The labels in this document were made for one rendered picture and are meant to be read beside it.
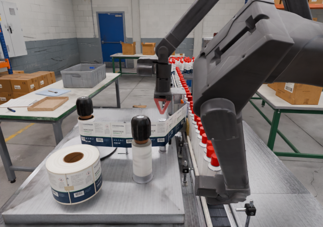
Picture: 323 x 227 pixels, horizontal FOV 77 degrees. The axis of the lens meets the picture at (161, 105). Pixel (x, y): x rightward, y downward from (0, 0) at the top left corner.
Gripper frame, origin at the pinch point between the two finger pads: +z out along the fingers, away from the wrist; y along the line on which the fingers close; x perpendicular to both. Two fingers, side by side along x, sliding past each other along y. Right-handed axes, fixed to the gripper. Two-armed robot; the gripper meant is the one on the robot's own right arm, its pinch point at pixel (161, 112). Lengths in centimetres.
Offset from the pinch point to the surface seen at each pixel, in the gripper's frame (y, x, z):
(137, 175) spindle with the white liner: 4.4, -9.4, 28.0
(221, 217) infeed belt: 22.1, 22.4, 30.8
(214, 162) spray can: 15.5, 19.0, 12.4
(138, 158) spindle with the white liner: 4.6, -9.2, 19.2
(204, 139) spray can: 0.2, 18.5, 11.9
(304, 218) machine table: 18, 56, 35
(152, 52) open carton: -557, -26, 32
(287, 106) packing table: -117, 129, 37
